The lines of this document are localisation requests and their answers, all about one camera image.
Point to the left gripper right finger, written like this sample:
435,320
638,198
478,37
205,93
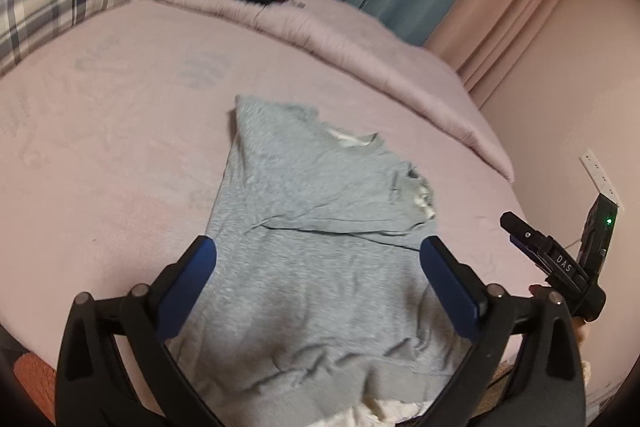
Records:
458,289

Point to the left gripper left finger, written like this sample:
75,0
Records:
176,290

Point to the grey sweatshirt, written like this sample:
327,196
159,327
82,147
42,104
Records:
318,302

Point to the white power strip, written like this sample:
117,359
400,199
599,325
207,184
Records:
599,178

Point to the pink bed sheet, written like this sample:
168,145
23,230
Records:
115,134

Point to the pink quilted duvet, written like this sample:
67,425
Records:
360,45

